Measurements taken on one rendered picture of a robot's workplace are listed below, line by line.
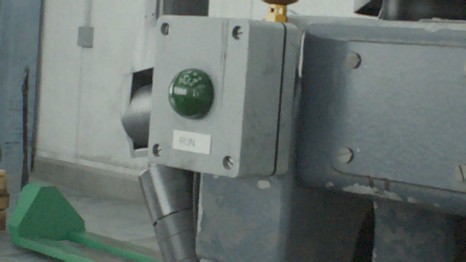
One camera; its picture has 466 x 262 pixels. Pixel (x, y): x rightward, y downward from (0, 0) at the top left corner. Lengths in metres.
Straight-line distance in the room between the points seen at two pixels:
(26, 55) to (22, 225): 3.30
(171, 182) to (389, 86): 0.37
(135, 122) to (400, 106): 0.40
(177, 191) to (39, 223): 5.40
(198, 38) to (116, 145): 7.96
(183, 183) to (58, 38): 8.33
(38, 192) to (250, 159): 5.73
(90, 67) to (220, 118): 8.26
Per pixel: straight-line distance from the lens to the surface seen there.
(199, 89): 0.55
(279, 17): 0.63
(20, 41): 9.16
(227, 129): 0.55
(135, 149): 0.91
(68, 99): 9.04
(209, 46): 0.56
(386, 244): 0.79
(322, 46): 0.57
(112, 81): 8.57
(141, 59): 0.90
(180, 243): 0.86
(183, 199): 0.86
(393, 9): 0.68
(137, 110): 0.88
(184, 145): 0.57
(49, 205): 6.31
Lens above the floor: 1.31
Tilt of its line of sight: 3 degrees down
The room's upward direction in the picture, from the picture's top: 4 degrees clockwise
